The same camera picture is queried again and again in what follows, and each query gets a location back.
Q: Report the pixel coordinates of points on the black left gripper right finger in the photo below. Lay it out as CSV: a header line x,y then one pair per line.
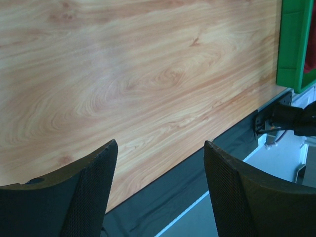
x,y
248,202

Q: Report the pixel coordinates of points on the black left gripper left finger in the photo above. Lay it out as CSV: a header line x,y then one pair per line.
x,y
68,202

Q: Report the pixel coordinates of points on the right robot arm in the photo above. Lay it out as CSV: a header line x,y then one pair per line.
x,y
301,121

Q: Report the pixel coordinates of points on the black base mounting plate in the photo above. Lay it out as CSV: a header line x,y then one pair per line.
x,y
151,209

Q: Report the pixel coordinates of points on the dark red t-shirt in bin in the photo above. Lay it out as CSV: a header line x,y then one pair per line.
x,y
310,62

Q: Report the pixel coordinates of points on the green plastic bin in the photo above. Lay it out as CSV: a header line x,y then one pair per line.
x,y
296,18

